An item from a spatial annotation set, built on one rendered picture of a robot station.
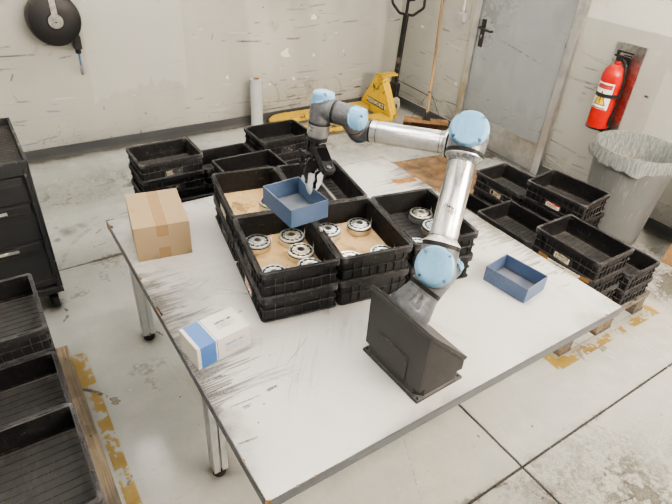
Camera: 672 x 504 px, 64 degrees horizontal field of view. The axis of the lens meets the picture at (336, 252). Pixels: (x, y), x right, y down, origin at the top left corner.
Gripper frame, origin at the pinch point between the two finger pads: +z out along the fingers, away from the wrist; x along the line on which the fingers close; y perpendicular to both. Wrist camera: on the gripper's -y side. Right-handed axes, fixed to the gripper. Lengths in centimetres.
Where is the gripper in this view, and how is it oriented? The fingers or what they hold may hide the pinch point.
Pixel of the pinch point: (312, 191)
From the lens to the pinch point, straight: 193.8
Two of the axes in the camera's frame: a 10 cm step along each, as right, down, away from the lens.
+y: -5.3, -5.0, 6.8
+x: -8.3, 1.6, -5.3
